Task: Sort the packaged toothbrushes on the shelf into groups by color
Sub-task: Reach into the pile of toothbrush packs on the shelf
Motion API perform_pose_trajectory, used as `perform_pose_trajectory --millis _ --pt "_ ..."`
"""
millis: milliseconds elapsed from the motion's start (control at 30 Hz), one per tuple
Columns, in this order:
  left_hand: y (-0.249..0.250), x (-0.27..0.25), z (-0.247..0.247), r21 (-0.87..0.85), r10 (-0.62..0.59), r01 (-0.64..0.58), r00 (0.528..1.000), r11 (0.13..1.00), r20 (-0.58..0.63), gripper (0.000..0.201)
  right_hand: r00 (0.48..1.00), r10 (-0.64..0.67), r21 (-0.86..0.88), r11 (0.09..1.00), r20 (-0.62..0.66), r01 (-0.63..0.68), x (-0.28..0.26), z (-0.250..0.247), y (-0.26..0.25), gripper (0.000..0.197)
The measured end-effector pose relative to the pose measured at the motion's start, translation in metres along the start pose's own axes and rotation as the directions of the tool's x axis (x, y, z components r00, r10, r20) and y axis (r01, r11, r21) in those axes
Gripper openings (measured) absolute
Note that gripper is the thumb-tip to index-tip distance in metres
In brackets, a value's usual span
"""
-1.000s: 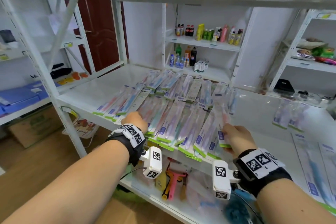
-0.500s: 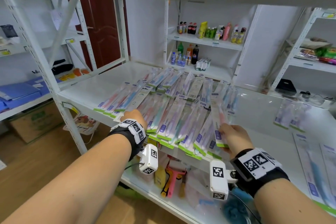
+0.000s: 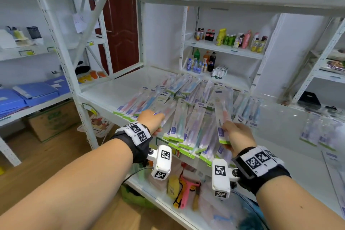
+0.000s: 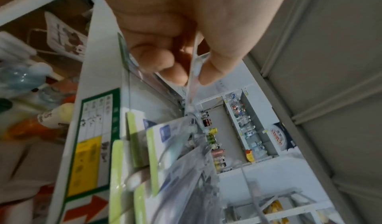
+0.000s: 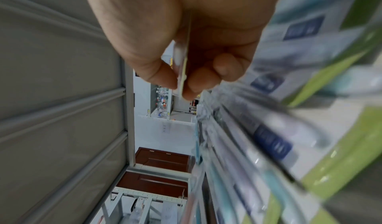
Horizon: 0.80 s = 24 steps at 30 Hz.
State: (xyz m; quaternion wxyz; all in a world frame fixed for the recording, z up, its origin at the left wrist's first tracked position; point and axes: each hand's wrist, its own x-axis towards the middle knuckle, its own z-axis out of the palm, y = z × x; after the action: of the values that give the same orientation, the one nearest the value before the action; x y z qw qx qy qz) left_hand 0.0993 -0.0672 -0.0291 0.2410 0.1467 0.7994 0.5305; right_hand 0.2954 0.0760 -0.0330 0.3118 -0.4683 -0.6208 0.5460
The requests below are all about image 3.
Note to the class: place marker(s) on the person's right hand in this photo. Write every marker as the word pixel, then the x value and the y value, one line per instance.
pixel 241 136

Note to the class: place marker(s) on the person's left hand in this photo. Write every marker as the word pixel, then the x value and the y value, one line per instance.
pixel 149 120

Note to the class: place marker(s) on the pile of mixed toothbrush packets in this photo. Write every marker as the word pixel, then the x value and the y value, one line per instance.
pixel 188 119

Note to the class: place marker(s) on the white metal shelf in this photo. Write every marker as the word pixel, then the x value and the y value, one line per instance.
pixel 113 92

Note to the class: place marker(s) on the person's left forearm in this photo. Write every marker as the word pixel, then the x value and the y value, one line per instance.
pixel 70 184

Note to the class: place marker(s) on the person's right forearm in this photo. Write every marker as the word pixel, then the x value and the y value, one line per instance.
pixel 296 205

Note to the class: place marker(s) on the cartoon print bag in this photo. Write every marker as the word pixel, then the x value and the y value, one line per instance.
pixel 97 126

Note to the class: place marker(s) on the cluster of small white cartons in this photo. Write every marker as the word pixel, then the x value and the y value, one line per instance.
pixel 219 73

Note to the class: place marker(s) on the yellow plastic bottle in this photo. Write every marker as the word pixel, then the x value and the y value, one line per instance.
pixel 173 188

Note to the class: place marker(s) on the yellow and orange shoes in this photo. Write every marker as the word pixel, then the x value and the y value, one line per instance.
pixel 91 76

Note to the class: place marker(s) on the pink plastic scraper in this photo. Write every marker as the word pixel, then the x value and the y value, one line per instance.
pixel 186 189

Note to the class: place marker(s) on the black pouch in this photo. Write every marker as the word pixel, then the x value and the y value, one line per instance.
pixel 310 100

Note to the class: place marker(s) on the green bag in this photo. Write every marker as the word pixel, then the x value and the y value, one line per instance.
pixel 137 198

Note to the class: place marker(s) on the cluster of water and soda bottles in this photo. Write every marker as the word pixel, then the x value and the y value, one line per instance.
pixel 211 62

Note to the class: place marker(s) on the black shoes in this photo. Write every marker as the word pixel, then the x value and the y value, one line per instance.
pixel 82 69

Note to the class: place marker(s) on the blue mesh bath sponge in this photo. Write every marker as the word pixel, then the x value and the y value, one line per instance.
pixel 250 223

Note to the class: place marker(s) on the red-brown wooden door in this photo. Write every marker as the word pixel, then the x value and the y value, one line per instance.
pixel 121 35

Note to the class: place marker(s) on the white drinks shelving unit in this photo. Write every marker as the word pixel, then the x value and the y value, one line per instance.
pixel 229 48

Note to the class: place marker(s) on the green printed cardboard box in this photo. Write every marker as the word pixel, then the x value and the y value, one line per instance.
pixel 54 122

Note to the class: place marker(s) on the row of colourful bottles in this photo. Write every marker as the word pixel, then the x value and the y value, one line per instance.
pixel 221 37

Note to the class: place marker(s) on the white snack shelving unit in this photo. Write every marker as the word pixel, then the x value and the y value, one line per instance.
pixel 331 74

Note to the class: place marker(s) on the hanging paper sheets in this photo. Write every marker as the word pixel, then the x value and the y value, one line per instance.
pixel 82 22

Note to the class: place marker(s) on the pile of snack packets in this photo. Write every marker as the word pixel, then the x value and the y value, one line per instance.
pixel 337 65

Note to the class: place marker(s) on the stack of blue folders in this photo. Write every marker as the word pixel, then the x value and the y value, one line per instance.
pixel 32 95

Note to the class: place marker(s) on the black mesh pen holder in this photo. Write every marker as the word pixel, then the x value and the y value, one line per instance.
pixel 34 33

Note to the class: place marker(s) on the white stationery rack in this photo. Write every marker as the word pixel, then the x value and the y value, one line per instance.
pixel 16 54

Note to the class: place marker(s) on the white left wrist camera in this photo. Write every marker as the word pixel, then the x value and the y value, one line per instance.
pixel 163 166

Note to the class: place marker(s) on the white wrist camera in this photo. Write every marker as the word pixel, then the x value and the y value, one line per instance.
pixel 221 181
pixel 163 166

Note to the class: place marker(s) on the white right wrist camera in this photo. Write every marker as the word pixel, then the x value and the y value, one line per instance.
pixel 221 181

